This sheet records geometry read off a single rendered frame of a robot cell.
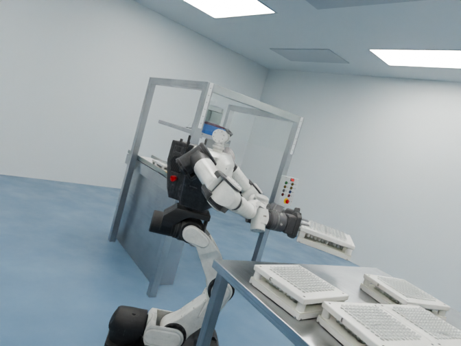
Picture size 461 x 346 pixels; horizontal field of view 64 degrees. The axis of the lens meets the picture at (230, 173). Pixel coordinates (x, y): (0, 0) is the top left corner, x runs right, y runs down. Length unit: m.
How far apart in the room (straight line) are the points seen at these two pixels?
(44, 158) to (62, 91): 1.00
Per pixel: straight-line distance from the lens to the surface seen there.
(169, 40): 6.49
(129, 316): 2.08
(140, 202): 3.63
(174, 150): 1.83
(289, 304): 1.26
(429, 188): 5.72
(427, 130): 5.88
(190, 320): 2.09
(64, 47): 5.83
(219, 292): 1.52
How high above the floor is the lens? 1.37
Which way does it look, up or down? 6 degrees down
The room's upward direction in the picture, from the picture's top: 16 degrees clockwise
